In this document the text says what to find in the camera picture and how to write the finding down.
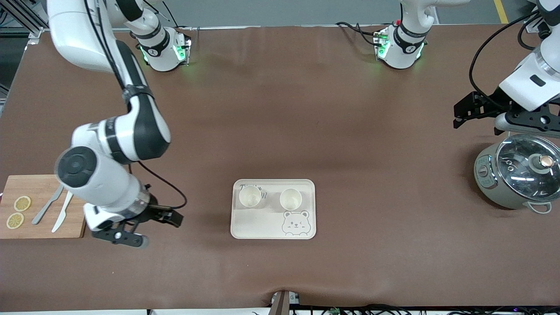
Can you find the wooden cutting board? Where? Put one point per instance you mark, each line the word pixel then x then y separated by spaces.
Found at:
pixel 26 186

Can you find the cream tray with bear print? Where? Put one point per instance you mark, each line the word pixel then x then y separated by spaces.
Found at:
pixel 262 223

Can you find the white plastic knife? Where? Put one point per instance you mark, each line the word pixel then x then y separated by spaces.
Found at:
pixel 61 218

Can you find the grey-green electric pot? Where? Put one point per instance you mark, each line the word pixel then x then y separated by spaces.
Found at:
pixel 485 183

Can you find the silver aluminium frame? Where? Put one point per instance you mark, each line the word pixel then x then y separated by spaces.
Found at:
pixel 530 26

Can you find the grey metal bracket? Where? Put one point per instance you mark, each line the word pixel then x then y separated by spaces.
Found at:
pixel 284 304

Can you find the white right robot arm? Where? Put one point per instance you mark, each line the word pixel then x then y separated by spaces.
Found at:
pixel 105 183

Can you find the glass pot lid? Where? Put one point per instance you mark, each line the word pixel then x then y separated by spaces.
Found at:
pixel 525 175

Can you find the dark metal frame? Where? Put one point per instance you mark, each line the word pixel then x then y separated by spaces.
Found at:
pixel 17 15

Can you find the yellow lemon slice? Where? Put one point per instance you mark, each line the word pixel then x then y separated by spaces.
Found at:
pixel 22 203
pixel 15 220

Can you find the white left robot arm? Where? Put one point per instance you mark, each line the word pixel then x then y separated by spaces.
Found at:
pixel 400 59

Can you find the white IKEA cup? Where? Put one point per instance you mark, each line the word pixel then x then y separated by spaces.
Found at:
pixel 250 197
pixel 291 199

